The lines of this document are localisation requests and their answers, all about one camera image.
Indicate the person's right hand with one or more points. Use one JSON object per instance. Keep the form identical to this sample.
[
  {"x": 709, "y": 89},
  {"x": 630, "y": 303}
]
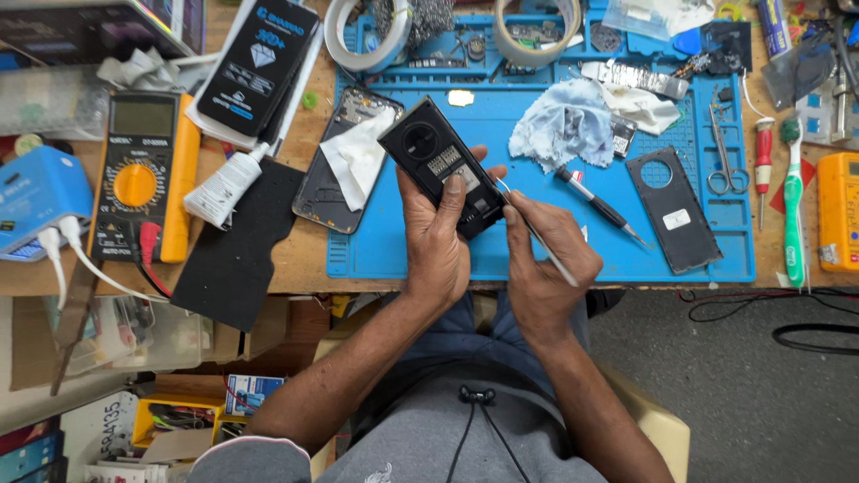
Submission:
[{"x": 547, "y": 268}]

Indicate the person's left hand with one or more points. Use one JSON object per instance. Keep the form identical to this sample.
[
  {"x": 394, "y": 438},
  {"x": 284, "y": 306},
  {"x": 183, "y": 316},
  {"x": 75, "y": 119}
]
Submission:
[{"x": 429, "y": 248}]

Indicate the silver tweezers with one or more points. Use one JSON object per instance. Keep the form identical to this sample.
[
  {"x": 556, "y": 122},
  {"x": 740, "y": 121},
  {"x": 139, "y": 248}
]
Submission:
[{"x": 554, "y": 258}]

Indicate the black phone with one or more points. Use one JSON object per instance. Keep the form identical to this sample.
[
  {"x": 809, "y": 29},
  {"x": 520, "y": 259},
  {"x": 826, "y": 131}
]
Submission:
[{"x": 419, "y": 144}]

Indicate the black precision screwdriver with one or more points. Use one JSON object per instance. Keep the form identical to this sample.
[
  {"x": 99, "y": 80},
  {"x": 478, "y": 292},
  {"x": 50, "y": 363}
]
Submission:
[{"x": 594, "y": 200}]

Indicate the blue trousers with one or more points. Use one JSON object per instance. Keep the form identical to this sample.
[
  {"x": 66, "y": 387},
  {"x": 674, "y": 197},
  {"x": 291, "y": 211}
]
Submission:
[{"x": 463, "y": 335}]

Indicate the white folded tissue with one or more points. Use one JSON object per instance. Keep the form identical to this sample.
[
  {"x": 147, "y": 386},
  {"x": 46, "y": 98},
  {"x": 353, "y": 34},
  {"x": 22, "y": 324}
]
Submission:
[{"x": 359, "y": 161}]

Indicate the blue silicone repair mat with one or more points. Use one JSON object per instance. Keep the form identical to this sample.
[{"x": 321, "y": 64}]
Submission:
[{"x": 483, "y": 121}]

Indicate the black phone back cover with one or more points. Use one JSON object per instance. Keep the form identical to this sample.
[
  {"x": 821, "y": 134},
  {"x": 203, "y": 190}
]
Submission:
[{"x": 678, "y": 221}]

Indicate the pale blue cloth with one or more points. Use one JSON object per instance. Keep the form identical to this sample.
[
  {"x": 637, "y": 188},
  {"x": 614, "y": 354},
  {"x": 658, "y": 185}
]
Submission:
[{"x": 560, "y": 127}]

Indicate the small black labelled part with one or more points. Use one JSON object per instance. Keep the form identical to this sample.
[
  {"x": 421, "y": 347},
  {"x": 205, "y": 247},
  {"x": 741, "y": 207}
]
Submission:
[{"x": 621, "y": 137}]

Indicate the gold sticker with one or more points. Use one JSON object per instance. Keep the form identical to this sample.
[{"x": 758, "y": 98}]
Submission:
[{"x": 460, "y": 98}]

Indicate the white crumpled tissue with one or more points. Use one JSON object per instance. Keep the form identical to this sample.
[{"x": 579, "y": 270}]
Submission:
[{"x": 644, "y": 107}]

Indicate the small green cap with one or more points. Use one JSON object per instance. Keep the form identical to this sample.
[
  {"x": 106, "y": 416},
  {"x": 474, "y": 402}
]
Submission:
[{"x": 309, "y": 100}]

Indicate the grey shirt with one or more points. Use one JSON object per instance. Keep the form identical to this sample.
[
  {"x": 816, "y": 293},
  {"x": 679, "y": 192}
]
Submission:
[{"x": 436, "y": 443}]

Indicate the black foam sheet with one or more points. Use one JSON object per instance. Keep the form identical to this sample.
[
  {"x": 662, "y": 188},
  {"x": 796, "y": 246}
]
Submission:
[{"x": 231, "y": 255}]

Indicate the silver foil strip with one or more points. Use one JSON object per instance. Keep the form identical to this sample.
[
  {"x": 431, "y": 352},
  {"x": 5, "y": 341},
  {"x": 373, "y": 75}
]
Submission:
[{"x": 637, "y": 79}]

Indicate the small steel scissors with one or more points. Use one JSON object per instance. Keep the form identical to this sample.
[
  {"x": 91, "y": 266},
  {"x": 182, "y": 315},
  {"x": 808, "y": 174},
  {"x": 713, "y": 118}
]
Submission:
[{"x": 719, "y": 144}]

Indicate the beige tape roll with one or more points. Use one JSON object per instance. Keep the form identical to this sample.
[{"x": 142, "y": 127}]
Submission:
[{"x": 530, "y": 55}]

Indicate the white glue tube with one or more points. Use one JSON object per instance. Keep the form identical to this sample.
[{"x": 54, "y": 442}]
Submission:
[{"x": 221, "y": 191}]

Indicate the small blue carton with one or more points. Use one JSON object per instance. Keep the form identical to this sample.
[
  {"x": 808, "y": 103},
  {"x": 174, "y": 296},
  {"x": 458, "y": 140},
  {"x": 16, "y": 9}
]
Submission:
[{"x": 252, "y": 394}]

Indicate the white tape roll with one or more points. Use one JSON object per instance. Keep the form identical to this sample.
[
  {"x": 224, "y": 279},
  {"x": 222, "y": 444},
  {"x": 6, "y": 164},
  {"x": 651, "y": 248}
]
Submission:
[{"x": 335, "y": 37}]

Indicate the red and white screwdriver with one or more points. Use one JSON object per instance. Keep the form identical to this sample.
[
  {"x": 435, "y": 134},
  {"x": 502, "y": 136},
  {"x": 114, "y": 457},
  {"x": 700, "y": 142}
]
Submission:
[{"x": 764, "y": 161}]

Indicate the red triangular pick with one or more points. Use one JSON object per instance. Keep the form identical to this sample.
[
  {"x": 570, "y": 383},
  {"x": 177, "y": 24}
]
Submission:
[{"x": 778, "y": 194}]

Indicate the black screen protector packet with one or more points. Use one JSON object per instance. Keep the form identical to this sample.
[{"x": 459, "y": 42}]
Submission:
[{"x": 258, "y": 67}]

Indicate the green toothbrush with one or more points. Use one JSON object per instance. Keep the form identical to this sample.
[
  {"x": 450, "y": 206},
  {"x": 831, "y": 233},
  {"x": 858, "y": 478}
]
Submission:
[{"x": 794, "y": 208}]

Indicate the blue plastic pick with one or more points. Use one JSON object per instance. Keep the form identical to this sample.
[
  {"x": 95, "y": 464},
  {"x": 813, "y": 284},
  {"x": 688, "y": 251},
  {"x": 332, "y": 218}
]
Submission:
[{"x": 688, "y": 41}]

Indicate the clear plastic bag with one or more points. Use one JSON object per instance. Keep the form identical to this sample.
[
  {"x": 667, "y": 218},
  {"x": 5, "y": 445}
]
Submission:
[{"x": 654, "y": 15}]

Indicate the red probe lead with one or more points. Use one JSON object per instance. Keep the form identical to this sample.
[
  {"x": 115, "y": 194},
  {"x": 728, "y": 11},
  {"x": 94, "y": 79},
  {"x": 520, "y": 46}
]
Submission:
[{"x": 149, "y": 248}]

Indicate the black probe lead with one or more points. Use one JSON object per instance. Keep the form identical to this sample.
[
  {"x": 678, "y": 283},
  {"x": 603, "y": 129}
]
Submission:
[{"x": 144, "y": 275}]

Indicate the black square panel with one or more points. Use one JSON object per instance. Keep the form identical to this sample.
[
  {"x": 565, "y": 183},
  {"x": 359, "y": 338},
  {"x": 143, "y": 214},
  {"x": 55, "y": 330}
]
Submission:
[{"x": 728, "y": 45}]

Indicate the clear plastic container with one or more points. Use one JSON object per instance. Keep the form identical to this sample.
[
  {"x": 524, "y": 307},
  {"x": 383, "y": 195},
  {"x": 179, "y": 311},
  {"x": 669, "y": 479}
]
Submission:
[{"x": 154, "y": 335}]

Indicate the black and yellow multimeter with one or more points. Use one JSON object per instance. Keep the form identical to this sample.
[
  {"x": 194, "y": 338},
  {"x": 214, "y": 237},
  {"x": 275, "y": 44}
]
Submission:
[{"x": 134, "y": 188}]

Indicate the yellow parts box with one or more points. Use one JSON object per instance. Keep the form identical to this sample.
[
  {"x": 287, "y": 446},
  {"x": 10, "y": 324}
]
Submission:
[{"x": 174, "y": 416}]

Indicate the board with blue squares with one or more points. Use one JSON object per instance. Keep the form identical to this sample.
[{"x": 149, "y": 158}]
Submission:
[{"x": 815, "y": 117}]

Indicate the grey transparent sheet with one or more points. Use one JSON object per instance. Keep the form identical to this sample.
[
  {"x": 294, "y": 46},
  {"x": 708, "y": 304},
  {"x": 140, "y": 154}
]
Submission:
[{"x": 802, "y": 70}]

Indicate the blue and white tube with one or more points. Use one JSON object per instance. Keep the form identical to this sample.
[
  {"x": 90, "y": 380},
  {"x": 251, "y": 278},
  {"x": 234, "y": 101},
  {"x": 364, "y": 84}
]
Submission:
[{"x": 774, "y": 27}]

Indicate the grey crumpled tissue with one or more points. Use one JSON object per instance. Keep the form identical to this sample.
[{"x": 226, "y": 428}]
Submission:
[{"x": 137, "y": 70}]

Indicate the blue power supply box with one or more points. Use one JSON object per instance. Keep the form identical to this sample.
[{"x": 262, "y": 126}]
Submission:
[{"x": 37, "y": 194}]

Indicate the black glossy box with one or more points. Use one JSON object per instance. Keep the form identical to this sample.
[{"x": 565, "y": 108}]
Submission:
[{"x": 87, "y": 27}]

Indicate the clear bubble wrap bag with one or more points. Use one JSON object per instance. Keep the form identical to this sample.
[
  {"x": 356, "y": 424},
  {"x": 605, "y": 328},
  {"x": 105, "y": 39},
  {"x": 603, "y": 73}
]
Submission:
[{"x": 47, "y": 100}]

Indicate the grey phone frame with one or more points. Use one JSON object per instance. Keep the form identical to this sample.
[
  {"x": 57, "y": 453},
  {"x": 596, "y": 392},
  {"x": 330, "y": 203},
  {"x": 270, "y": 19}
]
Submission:
[{"x": 319, "y": 188}]

